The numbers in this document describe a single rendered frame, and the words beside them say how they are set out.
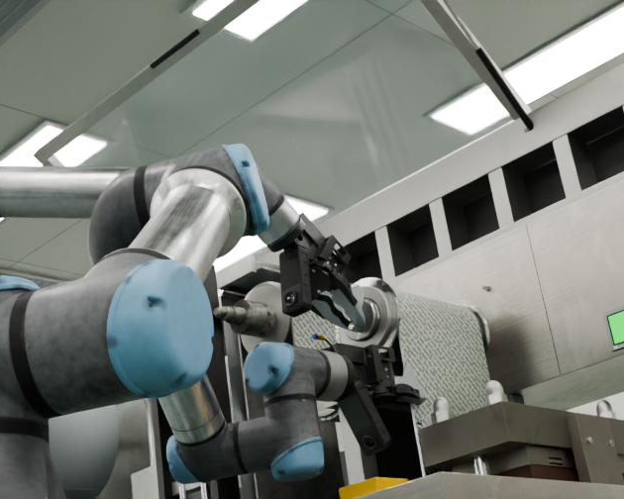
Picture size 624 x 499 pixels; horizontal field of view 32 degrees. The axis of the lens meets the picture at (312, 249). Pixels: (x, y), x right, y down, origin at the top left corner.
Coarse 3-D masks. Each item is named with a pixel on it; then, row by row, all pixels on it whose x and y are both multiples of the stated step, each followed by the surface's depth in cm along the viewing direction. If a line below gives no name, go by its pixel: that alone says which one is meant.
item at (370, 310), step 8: (368, 304) 185; (376, 304) 185; (344, 312) 188; (368, 312) 184; (376, 312) 184; (368, 320) 184; (376, 320) 184; (368, 328) 184; (376, 328) 184; (352, 336) 186; (360, 336) 185; (368, 336) 184
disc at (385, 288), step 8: (360, 280) 190; (368, 280) 189; (376, 280) 187; (384, 288) 186; (392, 296) 184; (392, 304) 184; (392, 312) 183; (392, 320) 183; (336, 328) 192; (392, 328) 183; (336, 336) 192; (392, 336) 182; (384, 344) 183; (392, 344) 182; (368, 352) 185
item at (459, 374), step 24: (408, 336) 184; (408, 360) 181; (432, 360) 186; (456, 360) 191; (480, 360) 196; (432, 384) 183; (456, 384) 188; (480, 384) 194; (432, 408) 181; (456, 408) 186
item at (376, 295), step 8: (368, 288) 187; (376, 288) 187; (368, 296) 187; (376, 296) 185; (384, 296) 185; (384, 304) 184; (384, 312) 184; (384, 320) 183; (384, 328) 183; (344, 336) 189; (376, 336) 184; (384, 336) 183; (352, 344) 187; (360, 344) 186; (368, 344) 185; (376, 344) 183; (400, 352) 188
